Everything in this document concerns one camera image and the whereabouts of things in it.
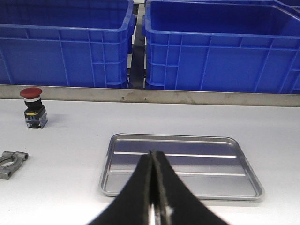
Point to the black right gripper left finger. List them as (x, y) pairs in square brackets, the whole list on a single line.
[(131, 205)]

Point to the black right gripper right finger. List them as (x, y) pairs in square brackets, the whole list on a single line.
[(173, 202)]

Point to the silver metal tray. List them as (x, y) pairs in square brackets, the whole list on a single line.
[(212, 167)]

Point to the grey metal clamp block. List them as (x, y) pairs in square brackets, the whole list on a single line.
[(10, 162)]

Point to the red emergency stop button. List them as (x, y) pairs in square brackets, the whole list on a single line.
[(35, 114)]

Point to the right blue plastic crate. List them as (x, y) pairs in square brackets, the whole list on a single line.
[(231, 46)]

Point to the blue plastic crate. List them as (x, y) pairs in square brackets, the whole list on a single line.
[(231, 46), (69, 43)]

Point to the middle blue plastic crate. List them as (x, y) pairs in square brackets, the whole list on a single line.
[(69, 43)]

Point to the far right rear blue crate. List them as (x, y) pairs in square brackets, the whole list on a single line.
[(293, 5)]

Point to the metal table edge rail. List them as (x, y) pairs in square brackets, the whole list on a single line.
[(168, 96)]

